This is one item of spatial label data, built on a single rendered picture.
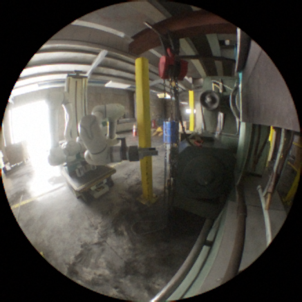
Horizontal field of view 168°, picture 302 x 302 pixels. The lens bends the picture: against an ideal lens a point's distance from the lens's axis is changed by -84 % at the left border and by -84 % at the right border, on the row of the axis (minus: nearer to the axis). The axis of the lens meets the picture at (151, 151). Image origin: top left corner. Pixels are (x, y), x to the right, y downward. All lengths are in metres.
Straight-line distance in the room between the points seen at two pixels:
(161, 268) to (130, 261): 0.26
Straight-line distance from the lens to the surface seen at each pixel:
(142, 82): 1.04
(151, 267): 1.03
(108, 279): 1.08
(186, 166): 0.74
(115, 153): 0.53
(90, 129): 0.43
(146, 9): 0.94
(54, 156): 1.18
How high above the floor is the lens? 1.02
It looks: 18 degrees down
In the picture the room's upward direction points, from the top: 2 degrees counter-clockwise
